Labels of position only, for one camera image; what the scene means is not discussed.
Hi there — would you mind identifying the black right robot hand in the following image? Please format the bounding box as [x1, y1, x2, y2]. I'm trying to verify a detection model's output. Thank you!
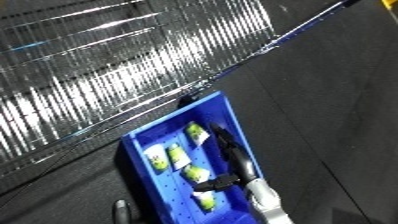
[191, 122, 262, 193]

